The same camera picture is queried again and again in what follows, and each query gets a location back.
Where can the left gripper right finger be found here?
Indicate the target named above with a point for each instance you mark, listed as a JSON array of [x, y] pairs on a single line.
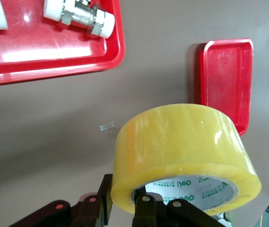
[[148, 210]]

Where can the yellow packing tape roll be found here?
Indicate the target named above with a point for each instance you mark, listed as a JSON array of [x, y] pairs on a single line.
[[184, 142]]

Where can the red tray holding valves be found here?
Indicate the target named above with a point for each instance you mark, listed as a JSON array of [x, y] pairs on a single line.
[[54, 54]]

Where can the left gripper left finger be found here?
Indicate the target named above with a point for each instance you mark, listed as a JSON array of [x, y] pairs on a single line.
[[87, 210]]

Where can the empty red plastic tray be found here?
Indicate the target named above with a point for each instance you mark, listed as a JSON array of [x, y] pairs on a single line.
[[226, 78]]

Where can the clear tape mark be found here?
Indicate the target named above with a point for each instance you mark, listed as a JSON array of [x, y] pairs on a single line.
[[107, 126]]

